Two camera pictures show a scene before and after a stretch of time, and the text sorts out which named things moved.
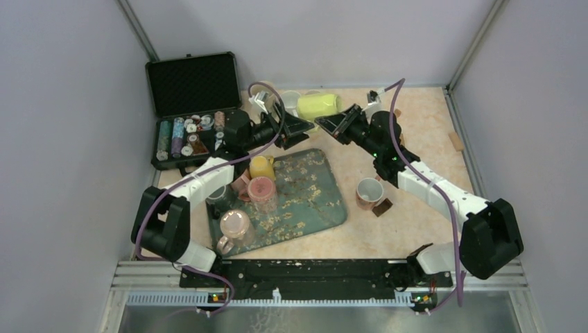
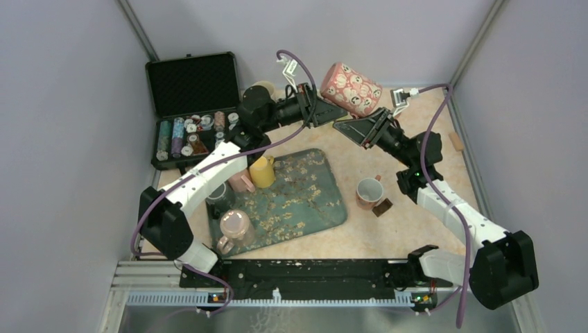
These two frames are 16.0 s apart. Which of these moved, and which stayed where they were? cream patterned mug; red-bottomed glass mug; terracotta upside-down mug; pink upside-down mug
Moved: red-bottomed glass mug
Stayed: terracotta upside-down mug; cream patterned mug; pink upside-down mug
